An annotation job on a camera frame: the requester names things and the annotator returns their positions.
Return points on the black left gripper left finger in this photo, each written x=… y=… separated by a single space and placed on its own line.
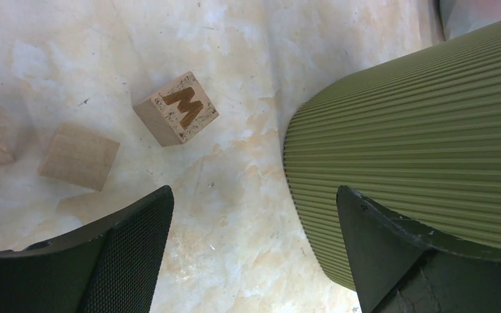
x=109 y=265

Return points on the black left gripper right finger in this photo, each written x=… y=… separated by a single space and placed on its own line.
x=401 y=265

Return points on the green ribbed trash bin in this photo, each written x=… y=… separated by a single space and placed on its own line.
x=420 y=134

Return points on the plain wooden block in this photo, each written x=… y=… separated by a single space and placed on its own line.
x=79 y=156

